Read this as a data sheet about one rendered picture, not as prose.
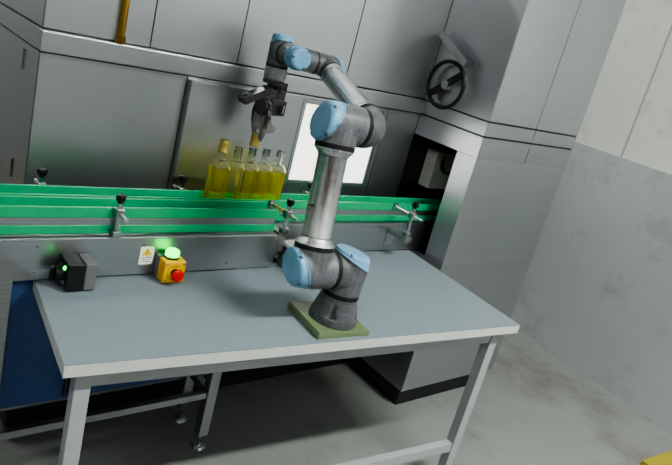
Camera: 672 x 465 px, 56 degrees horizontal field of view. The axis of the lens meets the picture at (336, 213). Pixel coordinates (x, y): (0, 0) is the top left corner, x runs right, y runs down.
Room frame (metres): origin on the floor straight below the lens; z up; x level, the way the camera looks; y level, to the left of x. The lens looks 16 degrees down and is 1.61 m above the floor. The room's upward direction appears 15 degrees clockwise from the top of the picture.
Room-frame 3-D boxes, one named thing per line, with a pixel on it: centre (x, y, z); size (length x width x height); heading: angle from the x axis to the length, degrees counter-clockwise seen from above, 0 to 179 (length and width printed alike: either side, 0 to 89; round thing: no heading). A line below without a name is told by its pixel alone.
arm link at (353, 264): (1.79, -0.07, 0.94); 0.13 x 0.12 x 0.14; 126
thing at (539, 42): (3.00, -0.64, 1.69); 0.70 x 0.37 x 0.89; 133
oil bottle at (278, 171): (2.23, 0.25, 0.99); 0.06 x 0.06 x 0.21; 42
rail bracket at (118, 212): (1.69, 0.59, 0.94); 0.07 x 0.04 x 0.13; 43
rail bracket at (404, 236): (2.56, -0.29, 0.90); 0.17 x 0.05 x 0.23; 43
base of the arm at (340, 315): (1.79, -0.07, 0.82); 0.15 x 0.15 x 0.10
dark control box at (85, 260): (1.60, 0.66, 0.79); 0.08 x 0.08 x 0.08; 43
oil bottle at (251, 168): (2.16, 0.34, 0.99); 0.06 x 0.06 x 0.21; 43
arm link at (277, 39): (2.17, 0.32, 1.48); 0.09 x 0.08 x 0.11; 36
